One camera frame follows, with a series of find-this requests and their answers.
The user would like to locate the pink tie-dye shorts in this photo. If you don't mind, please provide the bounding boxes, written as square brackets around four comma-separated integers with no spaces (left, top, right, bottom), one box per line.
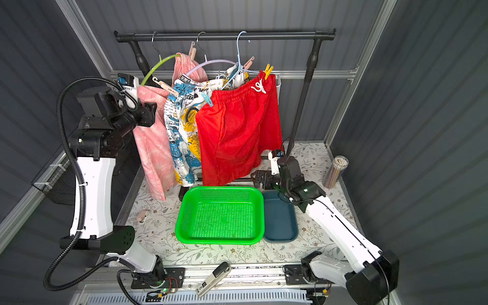
[133,53,197,200]

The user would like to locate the green plastic hanger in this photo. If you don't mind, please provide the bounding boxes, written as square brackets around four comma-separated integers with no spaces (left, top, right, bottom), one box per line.
[141,31,180,86]

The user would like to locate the pink clothespin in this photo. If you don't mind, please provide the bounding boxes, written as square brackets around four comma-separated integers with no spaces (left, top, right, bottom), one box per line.
[136,210,149,223]
[188,41,196,60]

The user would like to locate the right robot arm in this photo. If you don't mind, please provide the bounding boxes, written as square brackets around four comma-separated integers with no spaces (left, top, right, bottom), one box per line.
[250,150,400,304]

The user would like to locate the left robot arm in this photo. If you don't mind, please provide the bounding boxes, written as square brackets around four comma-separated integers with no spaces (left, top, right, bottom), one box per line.
[43,74,167,292]

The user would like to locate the comic print shorts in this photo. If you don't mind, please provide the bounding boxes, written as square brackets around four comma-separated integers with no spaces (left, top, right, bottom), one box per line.
[163,66,249,187]

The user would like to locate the red shorts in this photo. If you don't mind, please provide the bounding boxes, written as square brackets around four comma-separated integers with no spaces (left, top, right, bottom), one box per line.
[196,72,282,186]

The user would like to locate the lilac plastic hanger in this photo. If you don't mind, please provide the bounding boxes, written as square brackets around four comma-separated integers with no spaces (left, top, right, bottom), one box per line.
[185,31,235,77]

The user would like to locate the beige clothespin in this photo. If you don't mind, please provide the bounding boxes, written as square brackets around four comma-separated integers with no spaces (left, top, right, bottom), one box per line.
[152,77,179,97]

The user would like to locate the dark teal tray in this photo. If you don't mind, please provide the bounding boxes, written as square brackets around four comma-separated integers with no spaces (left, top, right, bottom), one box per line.
[263,190,299,243]

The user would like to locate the clear tube of sticks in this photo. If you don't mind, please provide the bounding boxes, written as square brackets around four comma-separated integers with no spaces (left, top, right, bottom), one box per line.
[322,155,349,189]

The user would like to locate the blue clothespin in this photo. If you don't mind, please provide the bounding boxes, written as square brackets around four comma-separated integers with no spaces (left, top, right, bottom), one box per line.
[201,92,213,107]

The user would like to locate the green plastic basket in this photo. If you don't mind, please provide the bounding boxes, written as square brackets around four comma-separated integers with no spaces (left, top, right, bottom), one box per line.
[175,186,265,245]

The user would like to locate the silver black handheld device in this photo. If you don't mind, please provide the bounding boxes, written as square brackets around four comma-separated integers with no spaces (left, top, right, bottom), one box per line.
[195,262,232,297]

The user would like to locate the fallen pink clothespin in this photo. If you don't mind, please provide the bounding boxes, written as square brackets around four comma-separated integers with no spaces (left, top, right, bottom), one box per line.
[136,210,149,223]

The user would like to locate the yellow clothespin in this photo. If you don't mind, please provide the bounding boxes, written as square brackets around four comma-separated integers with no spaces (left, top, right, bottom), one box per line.
[264,64,274,80]

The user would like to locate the salmon clothespin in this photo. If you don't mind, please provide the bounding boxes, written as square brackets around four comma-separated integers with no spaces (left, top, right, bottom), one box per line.
[243,57,255,70]

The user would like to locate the black clothes rack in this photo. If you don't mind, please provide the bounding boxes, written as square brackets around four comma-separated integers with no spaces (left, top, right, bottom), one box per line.
[114,28,337,202]

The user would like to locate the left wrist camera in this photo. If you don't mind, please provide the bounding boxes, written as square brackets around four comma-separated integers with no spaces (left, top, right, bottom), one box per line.
[117,73,140,99]

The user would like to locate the white wire wall basket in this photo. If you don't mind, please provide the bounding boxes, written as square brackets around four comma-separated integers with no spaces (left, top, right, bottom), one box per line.
[273,74,282,104]

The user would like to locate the light blue wire hanger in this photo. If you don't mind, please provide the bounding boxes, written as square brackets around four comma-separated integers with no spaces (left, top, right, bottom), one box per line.
[222,30,247,90]

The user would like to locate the black wire wall basket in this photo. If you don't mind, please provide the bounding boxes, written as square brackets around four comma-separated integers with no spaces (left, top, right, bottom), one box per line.
[33,133,140,208]

